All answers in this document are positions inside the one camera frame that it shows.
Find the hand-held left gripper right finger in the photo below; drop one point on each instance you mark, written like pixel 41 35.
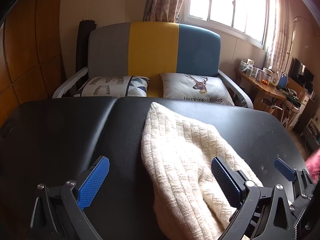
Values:
pixel 225 182

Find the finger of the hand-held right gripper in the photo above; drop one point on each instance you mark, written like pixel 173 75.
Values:
pixel 283 169

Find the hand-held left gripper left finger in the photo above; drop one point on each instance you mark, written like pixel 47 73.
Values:
pixel 93 180

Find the cream knit sweater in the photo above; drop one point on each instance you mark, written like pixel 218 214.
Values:
pixel 180 167

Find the pink cloth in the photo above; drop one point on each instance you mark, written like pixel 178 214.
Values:
pixel 315 163

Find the wooden desk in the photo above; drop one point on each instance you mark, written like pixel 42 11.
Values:
pixel 265 88

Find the blue chair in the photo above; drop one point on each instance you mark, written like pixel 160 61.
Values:
pixel 282 81

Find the oranges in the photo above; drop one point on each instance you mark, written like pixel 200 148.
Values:
pixel 265 82

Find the deer print pillow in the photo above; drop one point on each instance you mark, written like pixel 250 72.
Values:
pixel 205 93

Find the triangle print pillow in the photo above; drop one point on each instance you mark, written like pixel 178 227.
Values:
pixel 112 86

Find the clear plastic box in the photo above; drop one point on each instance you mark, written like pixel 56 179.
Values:
pixel 262 74

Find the black television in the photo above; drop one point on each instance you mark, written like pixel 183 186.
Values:
pixel 298 71

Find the black rolled mat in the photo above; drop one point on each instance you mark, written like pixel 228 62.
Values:
pixel 83 47

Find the sheer beige curtain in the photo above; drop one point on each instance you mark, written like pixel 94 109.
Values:
pixel 281 30

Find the grey yellow blue sofa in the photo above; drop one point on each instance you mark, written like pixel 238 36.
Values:
pixel 150 50

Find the white framed window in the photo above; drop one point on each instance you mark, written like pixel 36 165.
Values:
pixel 225 2

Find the beige patterned curtain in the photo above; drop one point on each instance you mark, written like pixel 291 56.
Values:
pixel 162 0

